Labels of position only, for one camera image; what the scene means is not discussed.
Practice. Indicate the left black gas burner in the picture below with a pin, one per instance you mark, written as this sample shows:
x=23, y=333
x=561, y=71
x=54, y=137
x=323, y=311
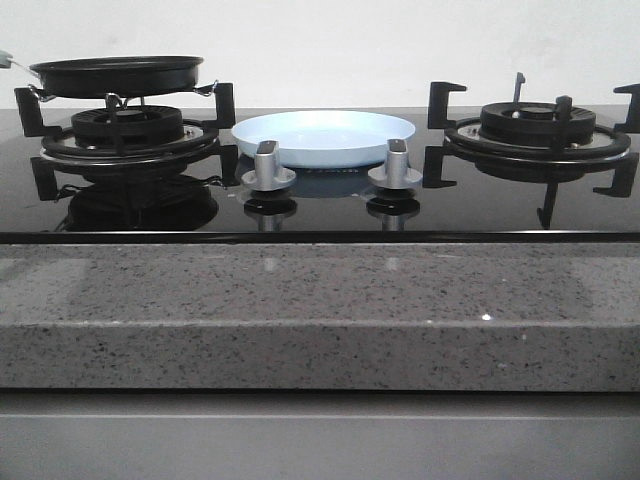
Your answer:
x=140, y=126

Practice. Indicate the right black gas burner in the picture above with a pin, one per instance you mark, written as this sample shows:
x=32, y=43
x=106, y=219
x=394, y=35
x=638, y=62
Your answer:
x=533, y=123

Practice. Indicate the right black pan support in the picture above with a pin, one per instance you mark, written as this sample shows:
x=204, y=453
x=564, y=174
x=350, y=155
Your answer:
x=561, y=162

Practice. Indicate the black pan support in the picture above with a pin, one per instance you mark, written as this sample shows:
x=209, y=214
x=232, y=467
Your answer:
x=121, y=165
x=561, y=162

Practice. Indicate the black glass gas hob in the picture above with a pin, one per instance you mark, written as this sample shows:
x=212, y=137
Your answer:
x=460, y=200

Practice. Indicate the grey cabinet front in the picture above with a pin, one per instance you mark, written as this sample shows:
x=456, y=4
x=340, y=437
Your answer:
x=318, y=436

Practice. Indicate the silver stove knob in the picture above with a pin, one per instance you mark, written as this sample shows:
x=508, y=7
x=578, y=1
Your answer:
x=395, y=173
x=268, y=174

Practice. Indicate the silver left stove knob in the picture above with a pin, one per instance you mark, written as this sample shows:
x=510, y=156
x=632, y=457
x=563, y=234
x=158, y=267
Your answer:
x=268, y=174

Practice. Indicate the left black pan support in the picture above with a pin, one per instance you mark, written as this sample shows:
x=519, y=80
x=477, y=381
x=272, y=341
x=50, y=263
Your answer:
x=121, y=165

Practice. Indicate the silver right stove knob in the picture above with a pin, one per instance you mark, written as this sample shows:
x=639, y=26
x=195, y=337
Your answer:
x=395, y=173

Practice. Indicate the black gas burner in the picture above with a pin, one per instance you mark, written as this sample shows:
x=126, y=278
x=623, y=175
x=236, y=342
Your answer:
x=533, y=123
x=140, y=126

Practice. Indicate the light blue plate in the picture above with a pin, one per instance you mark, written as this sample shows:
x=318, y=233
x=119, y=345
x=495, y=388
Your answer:
x=323, y=139

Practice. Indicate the black frying pan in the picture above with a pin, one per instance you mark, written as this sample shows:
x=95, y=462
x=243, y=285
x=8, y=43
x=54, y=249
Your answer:
x=93, y=78

